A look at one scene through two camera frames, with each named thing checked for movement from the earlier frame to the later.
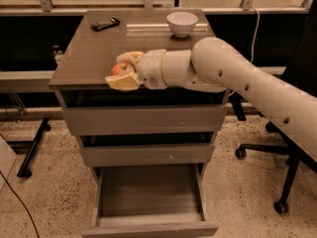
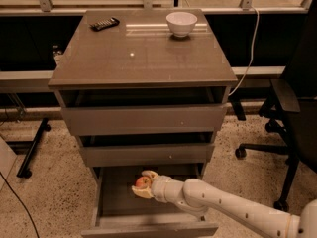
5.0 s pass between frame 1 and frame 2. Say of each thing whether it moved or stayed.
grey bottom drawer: stayed
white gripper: moved
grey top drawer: stayed
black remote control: stayed
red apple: moved
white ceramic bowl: stayed
